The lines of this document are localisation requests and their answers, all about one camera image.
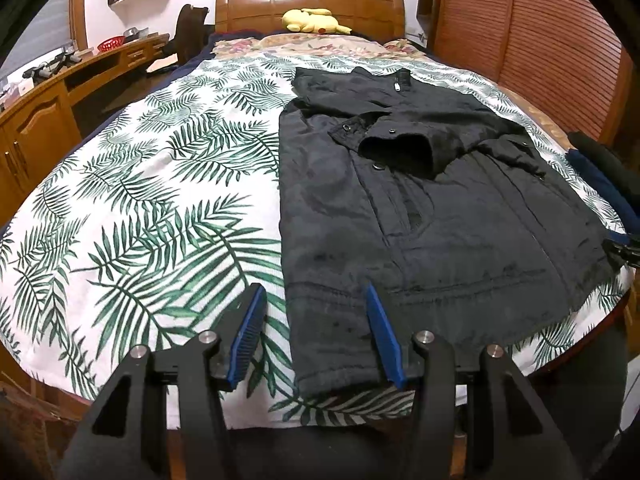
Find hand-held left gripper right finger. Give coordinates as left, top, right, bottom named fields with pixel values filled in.
left=364, top=284, right=583, bottom=480

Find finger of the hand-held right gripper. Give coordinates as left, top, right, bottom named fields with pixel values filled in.
left=602, top=238, right=640, bottom=267

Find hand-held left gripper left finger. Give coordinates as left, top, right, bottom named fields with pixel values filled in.
left=57, top=282, right=268, bottom=480

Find black jacket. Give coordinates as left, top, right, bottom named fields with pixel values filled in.
left=277, top=66, right=623, bottom=397

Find navy blue garment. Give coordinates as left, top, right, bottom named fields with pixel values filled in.
left=567, top=149, right=640, bottom=241

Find black puffy garment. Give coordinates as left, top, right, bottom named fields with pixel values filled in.
left=567, top=131, right=640, bottom=211

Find person's dark trousers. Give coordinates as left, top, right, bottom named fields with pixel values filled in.
left=225, top=280, right=640, bottom=480

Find tan patterned sheet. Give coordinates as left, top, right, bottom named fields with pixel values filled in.
left=492, top=82, right=576, bottom=153

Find leaf-print bedspread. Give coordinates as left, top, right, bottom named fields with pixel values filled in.
left=0, top=52, right=636, bottom=423

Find wooden louvered wardrobe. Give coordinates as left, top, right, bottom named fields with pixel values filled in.
left=415, top=0, right=636, bottom=146

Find floral blanket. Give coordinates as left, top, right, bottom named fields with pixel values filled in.
left=210, top=30, right=428, bottom=58

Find wooden desk cabinet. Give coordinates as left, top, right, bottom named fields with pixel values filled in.
left=0, top=32, right=171, bottom=226

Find dark brown chair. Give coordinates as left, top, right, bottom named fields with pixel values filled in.
left=162, top=4, right=210, bottom=61

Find yellow plush toy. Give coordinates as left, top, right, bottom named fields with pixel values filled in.
left=281, top=7, right=352, bottom=36

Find wooden bed headboard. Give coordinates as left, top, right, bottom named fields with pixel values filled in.
left=215, top=0, right=407, bottom=41

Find grey window blind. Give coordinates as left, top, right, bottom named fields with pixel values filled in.
left=0, top=0, right=76, bottom=76

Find wooden window frame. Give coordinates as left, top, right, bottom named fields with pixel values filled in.
left=70, top=0, right=88, bottom=51

